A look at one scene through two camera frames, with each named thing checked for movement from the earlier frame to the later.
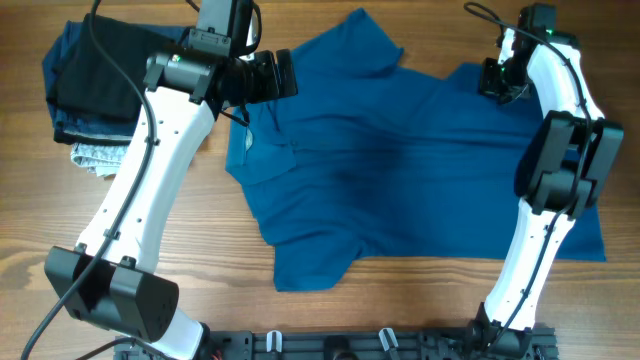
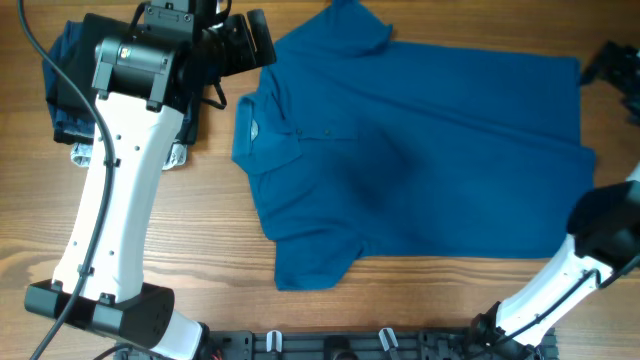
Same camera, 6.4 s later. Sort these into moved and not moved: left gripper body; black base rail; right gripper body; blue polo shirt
Moved: right gripper body; left gripper body
Not moved: black base rail; blue polo shirt
